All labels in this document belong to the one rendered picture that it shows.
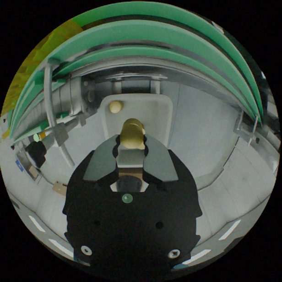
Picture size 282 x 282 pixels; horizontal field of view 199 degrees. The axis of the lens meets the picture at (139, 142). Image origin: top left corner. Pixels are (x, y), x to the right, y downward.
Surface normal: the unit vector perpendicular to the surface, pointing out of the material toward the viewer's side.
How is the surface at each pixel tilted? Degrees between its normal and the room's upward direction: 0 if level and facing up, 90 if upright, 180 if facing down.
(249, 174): 90
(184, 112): 0
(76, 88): 0
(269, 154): 90
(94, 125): 0
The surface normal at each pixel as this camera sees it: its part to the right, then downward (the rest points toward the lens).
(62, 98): 0.05, 0.52
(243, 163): -1.00, 0.03
